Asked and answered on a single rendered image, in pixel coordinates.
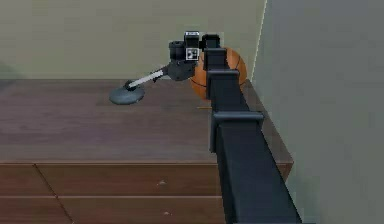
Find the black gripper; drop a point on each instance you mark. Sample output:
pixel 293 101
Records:
pixel 180 68

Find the orange basketball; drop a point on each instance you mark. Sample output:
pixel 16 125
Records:
pixel 199 81

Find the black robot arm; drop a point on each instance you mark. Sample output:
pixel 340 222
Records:
pixel 246 173

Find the brown wooden chest of drawers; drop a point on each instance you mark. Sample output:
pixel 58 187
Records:
pixel 100 133

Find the grey round disc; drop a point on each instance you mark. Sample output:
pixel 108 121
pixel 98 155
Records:
pixel 123 97

